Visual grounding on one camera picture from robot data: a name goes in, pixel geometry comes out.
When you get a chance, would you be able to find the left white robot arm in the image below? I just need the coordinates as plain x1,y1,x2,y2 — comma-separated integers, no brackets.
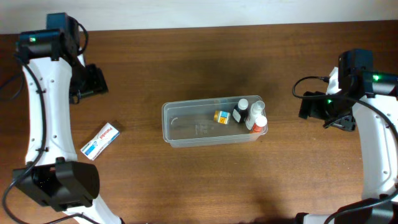
12,28,122,223

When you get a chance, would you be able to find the clear plastic container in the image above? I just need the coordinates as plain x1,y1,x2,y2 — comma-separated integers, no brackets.
162,95,268,147

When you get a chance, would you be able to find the right black cable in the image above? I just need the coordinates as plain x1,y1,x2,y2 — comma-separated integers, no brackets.
292,75,398,224

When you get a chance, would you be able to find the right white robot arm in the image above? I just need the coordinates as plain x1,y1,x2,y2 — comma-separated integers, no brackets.
294,71,397,223

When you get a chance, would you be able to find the dark bottle white cap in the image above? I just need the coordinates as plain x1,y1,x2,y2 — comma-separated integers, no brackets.
232,98,249,123

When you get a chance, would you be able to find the left black cable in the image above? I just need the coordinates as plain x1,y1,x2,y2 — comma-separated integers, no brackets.
0,21,103,224

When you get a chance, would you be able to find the black cable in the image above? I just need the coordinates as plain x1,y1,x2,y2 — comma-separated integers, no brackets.
0,21,103,224
292,75,398,224

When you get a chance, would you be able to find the white spray bottle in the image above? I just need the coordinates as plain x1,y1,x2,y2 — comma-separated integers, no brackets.
245,100,265,130

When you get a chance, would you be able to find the orange tube white cap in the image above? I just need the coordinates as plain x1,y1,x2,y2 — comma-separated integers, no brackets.
250,115,267,134

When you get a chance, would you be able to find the white red medicine box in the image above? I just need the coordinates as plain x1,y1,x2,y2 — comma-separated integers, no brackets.
80,123,120,161

